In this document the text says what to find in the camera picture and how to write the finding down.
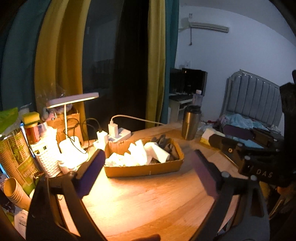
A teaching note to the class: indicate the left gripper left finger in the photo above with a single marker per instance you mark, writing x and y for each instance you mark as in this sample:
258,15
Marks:
45,219

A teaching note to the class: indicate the blue bedding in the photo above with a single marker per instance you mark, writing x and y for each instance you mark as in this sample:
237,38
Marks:
238,120

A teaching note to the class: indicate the white charger with black cable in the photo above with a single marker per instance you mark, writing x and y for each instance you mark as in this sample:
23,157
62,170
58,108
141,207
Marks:
102,136

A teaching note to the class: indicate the black monitor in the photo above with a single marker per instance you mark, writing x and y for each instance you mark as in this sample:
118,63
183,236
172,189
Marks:
187,81

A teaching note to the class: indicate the air conditioner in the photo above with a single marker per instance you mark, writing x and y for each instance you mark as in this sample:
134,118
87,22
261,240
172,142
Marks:
186,24

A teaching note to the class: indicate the paper cup stack in bag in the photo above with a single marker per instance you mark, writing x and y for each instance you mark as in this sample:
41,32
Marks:
16,157

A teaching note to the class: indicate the cardboard tray box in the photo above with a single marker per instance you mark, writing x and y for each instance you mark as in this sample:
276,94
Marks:
153,168

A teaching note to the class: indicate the white power strip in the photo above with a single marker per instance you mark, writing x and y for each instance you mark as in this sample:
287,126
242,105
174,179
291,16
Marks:
123,135

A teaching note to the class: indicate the red labelled jar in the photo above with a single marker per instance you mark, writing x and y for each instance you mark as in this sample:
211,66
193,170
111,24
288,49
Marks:
32,133

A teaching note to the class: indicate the white woven basket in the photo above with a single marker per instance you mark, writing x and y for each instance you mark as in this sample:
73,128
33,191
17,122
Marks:
47,154

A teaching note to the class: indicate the yellow green sponge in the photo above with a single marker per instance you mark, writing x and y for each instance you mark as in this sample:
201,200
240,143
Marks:
30,118

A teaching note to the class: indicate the yellow curtain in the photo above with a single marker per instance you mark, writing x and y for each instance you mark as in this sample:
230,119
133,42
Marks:
117,48

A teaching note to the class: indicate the loose paper cup stack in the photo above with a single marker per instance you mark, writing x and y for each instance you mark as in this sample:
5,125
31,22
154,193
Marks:
15,193

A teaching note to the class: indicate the grey dotted socks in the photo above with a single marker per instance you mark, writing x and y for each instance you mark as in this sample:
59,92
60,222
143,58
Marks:
166,144

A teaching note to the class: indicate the steel travel tumbler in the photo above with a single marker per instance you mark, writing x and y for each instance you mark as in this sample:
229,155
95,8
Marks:
191,120

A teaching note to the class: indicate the white paper towel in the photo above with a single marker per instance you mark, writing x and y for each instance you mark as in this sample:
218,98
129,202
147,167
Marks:
136,156
155,151

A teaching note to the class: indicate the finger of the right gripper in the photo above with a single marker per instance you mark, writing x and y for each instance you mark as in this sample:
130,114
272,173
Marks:
237,132

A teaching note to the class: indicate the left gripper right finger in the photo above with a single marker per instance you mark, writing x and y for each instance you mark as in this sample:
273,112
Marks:
250,219

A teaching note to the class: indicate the teal curtain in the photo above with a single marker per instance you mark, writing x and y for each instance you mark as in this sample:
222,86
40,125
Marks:
21,24

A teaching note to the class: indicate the grey padded headboard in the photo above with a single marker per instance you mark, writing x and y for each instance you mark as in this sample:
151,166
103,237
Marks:
252,97

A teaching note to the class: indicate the clear water bottle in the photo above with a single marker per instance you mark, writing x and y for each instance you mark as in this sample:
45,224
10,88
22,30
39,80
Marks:
197,98

